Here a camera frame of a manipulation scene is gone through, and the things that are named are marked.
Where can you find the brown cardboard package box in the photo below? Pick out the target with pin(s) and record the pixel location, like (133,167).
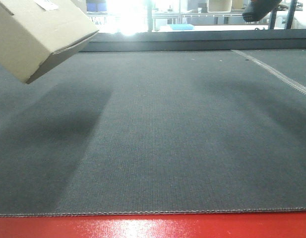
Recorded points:
(33,41)

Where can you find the orange black barcode scanner gun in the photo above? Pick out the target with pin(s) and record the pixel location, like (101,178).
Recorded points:
(258,9)

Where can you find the dark grey conveyor belt mat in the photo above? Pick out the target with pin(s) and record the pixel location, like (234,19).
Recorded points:
(156,132)

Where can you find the blue tray in background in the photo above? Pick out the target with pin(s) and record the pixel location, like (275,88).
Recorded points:
(181,27)

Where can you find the beige background bin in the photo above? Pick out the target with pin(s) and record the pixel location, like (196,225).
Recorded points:
(219,6)

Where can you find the white barcode label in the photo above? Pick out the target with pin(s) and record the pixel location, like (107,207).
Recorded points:
(46,5)

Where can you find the red metal table edge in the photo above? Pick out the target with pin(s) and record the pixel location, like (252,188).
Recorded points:
(229,225)

